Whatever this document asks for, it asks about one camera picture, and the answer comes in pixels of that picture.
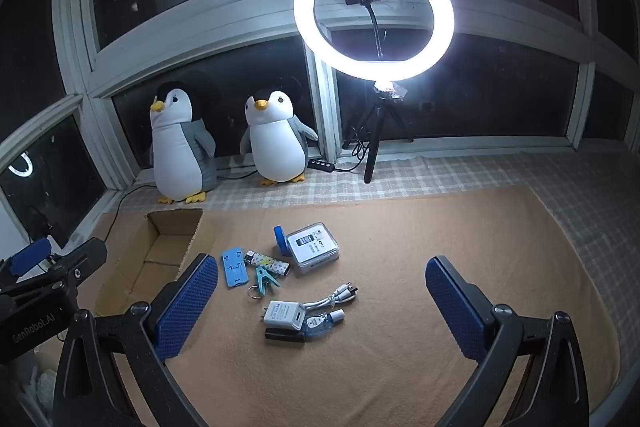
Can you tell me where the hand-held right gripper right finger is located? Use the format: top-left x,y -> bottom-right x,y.
425,255 -> 591,427

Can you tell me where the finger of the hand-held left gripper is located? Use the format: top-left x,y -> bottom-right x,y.
50,239 -> 108,284
7,236 -> 49,279

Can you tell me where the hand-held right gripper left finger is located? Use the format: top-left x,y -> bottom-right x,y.
52,253 -> 219,427

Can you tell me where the cardboard box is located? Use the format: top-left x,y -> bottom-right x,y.
94,208 -> 205,318

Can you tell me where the blue phone stand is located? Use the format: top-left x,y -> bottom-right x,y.
222,244 -> 247,292

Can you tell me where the blue clothespin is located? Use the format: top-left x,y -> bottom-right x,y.
254,266 -> 281,300

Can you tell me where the patterned lighter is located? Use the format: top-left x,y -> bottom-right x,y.
244,249 -> 292,278

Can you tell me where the white charger plug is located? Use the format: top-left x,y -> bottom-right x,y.
259,300 -> 306,329

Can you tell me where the black plastic bar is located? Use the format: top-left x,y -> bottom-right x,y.
264,327 -> 307,344

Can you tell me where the white usb cable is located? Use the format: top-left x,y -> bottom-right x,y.
301,282 -> 360,312

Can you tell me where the white boxed device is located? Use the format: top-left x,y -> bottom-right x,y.
283,222 -> 340,279

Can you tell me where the brown mat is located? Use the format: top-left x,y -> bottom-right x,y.
37,187 -> 621,427

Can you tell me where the checkered blanket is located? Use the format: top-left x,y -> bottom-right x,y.
100,149 -> 640,408

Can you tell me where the large plush penguin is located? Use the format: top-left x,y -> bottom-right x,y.
149,81 -> 218,205

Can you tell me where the small plush penguin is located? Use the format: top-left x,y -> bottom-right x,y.
240,88 -> 319,186

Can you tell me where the black power cable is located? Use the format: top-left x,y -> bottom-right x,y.
102,169 -> 258,240

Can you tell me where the black ring light cable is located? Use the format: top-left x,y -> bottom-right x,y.
332,127 -> 373,172

